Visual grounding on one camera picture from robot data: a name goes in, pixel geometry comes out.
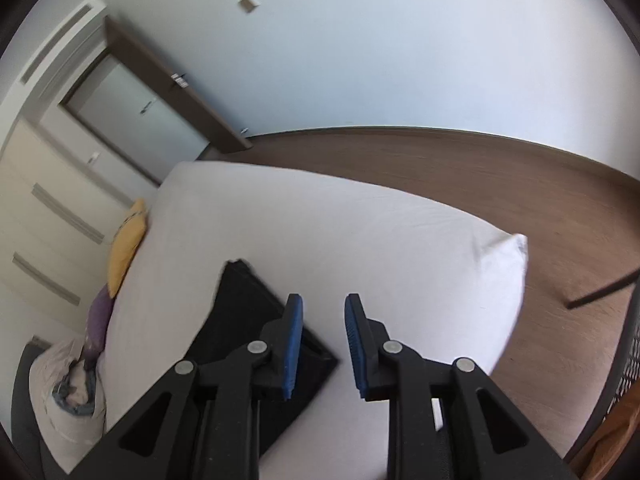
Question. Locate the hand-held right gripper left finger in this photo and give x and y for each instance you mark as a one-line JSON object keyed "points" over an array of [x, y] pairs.
{"points": [[292, 340]]}

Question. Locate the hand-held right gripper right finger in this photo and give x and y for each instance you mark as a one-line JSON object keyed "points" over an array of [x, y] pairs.
{"points": [[354, 345]]}

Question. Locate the black pants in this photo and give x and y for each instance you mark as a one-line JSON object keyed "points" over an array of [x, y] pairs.
{"points": [[240, 305]]}

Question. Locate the white bed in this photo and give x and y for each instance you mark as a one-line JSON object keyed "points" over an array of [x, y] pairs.
{"points": [[320, 240]]}

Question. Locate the yellow pillow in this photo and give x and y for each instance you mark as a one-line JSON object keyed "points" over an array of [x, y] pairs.
{"points": [[126, 249]]}

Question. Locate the purple pillow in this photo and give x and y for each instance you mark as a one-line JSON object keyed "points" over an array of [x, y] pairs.
{"points": [[100, 317]]}

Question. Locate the white patterned pillow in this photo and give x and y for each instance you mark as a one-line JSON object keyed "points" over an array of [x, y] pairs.
{"points": [[60, 390]]}

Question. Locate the black chair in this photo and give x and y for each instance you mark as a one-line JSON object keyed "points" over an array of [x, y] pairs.
{"points": [[620, 360]]}

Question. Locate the white wardrobe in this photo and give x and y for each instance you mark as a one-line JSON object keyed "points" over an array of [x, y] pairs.
{"points": [[45, 230]]}

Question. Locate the brown wooden door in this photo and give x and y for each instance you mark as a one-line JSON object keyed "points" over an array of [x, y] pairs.
{"points": [[170, 85]]}

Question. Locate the air vent grille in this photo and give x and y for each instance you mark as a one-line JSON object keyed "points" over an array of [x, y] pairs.
{"points": [[55, 42]]}

